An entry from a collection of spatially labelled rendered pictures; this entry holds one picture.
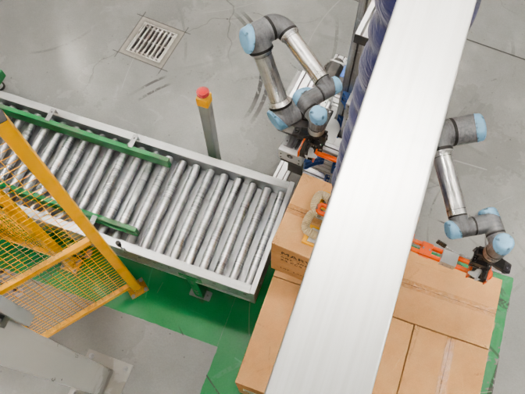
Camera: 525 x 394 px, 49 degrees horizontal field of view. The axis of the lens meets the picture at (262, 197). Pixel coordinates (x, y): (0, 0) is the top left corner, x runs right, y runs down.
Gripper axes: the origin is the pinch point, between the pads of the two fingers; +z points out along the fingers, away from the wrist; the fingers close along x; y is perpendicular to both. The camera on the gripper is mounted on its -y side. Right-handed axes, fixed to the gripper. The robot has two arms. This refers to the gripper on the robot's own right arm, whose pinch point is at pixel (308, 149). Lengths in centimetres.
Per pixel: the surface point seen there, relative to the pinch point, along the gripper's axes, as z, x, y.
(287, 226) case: 12.8, -35.4, 4.2
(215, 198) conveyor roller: 65, -18, -47
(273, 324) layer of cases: 65, -72, 12
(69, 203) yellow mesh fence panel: -25, -75, -78
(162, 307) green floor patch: 120, -80, -61
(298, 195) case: 12.9, -18.8, 2.6
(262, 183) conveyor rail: 63, 2, -25
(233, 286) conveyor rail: 60, -62, -15
